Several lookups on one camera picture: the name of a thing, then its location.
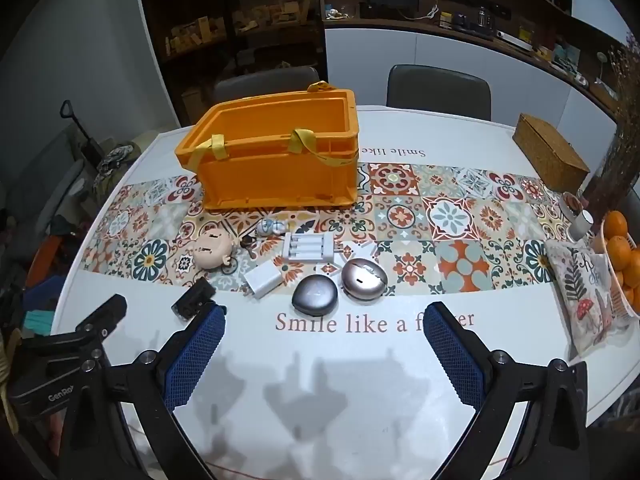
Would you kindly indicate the cardboard box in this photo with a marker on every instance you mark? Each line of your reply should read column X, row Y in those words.
column 191, row 105

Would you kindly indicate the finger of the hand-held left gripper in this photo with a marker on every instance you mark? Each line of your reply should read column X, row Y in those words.
column 107, row 317

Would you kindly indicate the dark grey oval case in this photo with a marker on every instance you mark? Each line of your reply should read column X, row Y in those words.
column 315, row 296

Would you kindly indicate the small black device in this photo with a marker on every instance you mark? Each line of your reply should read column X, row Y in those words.
column 192, row 302

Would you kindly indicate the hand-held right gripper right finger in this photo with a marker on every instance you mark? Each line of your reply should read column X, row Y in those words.
column 455, row 355

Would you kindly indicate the grey chair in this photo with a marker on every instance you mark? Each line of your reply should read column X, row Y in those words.
column 437, row 90
column 265, row 85

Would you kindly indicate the dried flower bouquet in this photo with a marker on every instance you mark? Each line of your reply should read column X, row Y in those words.
column 620, row 150

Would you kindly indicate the camouflage bag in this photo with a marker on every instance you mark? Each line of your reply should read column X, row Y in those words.
column 116, row 157

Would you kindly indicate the white power adapter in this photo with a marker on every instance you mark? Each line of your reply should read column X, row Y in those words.
column 262, row 282

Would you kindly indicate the silver oval case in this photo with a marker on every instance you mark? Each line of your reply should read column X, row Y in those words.
column 362, row 277

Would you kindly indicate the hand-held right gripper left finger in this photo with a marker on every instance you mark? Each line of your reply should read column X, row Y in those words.
column 192, row 355

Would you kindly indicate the orange plastic crate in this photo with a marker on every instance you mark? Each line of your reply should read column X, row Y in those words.
column 280, row 175

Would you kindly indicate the woven wicker box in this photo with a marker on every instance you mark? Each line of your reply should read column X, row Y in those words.
column 550, row 152

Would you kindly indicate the dark wooden shelf cabinet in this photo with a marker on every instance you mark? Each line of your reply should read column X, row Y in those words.
column 230, row 25

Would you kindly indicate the white cylindrical cup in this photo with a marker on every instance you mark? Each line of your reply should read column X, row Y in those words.
column 582, row 225

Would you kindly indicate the beige doll head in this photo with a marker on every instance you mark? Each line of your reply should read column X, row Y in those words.
column 212, row 250

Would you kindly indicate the white battery charger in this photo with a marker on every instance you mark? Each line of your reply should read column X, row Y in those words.
column 307, row 247

